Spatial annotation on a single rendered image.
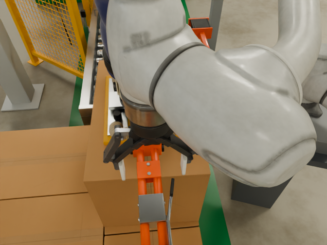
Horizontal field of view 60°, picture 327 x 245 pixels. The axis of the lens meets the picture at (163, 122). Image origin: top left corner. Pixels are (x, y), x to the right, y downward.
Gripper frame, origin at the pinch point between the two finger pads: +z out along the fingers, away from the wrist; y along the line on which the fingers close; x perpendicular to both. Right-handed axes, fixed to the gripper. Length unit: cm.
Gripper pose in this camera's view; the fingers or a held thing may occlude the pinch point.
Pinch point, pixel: (153, 169)
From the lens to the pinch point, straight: 65.2
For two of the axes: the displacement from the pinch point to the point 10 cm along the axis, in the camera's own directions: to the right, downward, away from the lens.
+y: -9.9, 0.8, -0.7
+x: 1.0, 7.6, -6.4
